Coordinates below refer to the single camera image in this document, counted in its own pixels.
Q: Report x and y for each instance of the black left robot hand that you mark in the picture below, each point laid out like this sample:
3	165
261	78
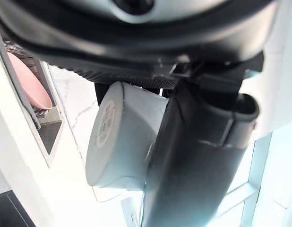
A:
188	146

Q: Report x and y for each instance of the pale grey ceramic cup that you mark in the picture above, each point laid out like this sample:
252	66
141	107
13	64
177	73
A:
117	137

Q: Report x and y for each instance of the stainless steel sink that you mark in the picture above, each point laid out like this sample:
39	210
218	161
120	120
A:
45	123

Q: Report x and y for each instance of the pink plate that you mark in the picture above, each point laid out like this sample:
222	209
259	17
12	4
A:
30	82

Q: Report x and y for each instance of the grey dish rack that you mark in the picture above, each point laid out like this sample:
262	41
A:
20	71

